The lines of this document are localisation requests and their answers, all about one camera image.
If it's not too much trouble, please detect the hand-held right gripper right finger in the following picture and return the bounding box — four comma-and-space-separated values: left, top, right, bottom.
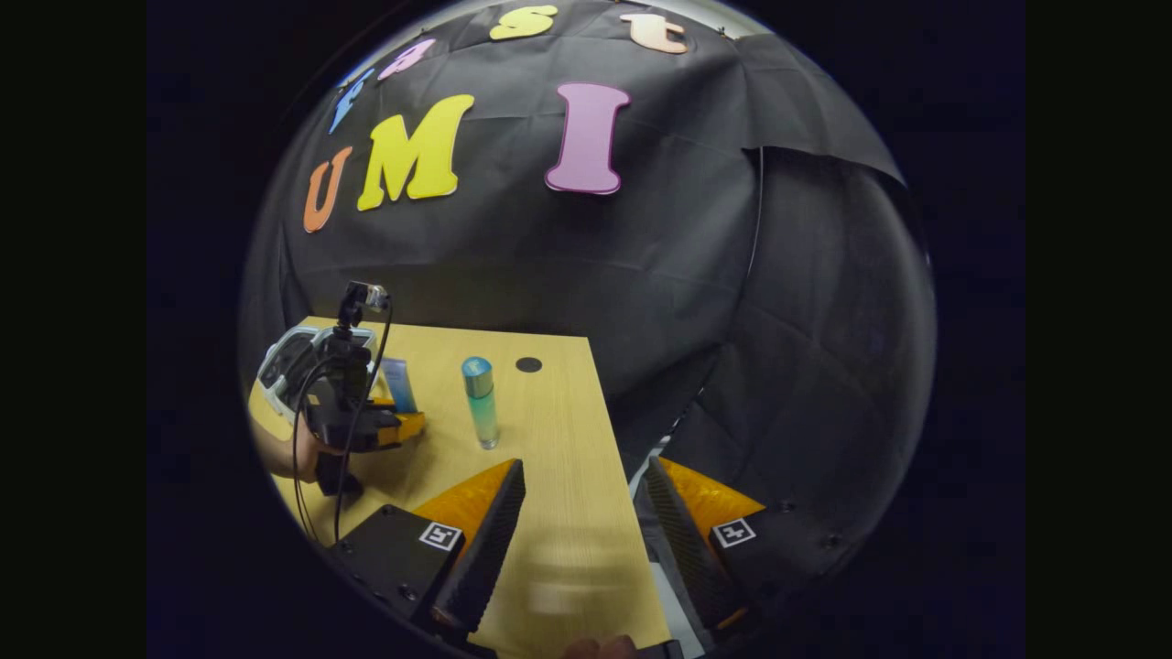
641, 455, 854, 643

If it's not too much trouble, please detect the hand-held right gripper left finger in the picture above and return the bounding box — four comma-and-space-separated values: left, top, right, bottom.
324, 458, 528, 643

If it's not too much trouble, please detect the green blue skin care bottle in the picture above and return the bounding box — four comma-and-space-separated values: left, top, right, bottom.
461, 356, 501, 451

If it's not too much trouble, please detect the black backdrop cloth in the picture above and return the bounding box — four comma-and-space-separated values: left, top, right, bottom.
240, 0, 937, 587

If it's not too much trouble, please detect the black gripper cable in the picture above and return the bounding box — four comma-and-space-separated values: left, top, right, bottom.
291, 297, 396, 543

